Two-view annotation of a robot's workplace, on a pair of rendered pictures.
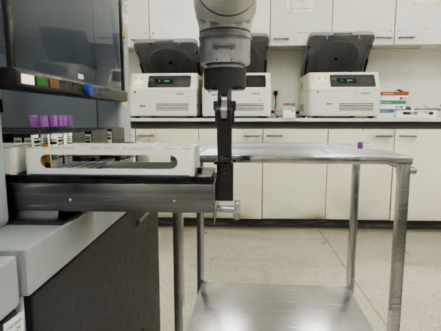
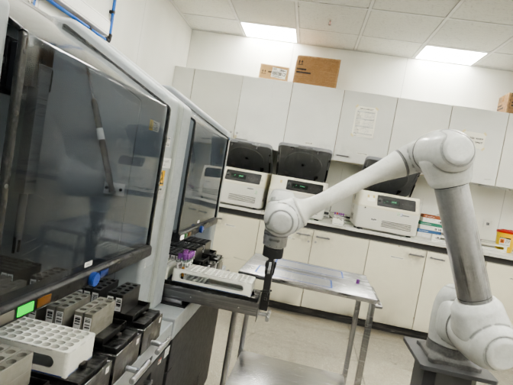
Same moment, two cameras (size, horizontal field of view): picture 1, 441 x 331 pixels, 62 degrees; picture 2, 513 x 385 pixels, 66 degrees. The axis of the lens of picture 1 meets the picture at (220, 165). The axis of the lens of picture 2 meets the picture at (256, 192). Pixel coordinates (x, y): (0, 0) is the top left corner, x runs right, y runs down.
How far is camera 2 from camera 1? 0.85 m
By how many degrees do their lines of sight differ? 6
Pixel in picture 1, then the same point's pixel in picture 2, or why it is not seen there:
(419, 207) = not seen: hidden behind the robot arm
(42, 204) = (177, 296)
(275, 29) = (339, 147)
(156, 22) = (241, 124)
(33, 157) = (176, 273)
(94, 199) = (201, 299)
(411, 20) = not seen: hidden behind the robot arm
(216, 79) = (268, 253)
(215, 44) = (270, 239)
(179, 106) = (247, 198)
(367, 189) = (396, 298)
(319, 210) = (351, 308)
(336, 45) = not seen: hidden behind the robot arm
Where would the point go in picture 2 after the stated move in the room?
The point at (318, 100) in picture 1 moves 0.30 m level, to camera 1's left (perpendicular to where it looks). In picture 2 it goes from (364, 215) to (332, 209)
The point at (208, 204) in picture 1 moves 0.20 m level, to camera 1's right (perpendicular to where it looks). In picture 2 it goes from (254, 312) to (310, 323)
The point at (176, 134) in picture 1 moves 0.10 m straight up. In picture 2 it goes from (240, 221) to (243, 211)
